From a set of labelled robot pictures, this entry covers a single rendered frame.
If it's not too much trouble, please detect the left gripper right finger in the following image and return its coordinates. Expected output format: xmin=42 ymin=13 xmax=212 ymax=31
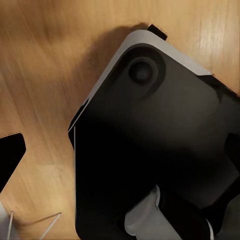
xmin=224 ymin=133 xmax=240 ymax=173

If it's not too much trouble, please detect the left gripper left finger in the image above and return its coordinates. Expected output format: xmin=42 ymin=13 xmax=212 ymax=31
xmin=0 ymin=133 xmax=26 ymax=194

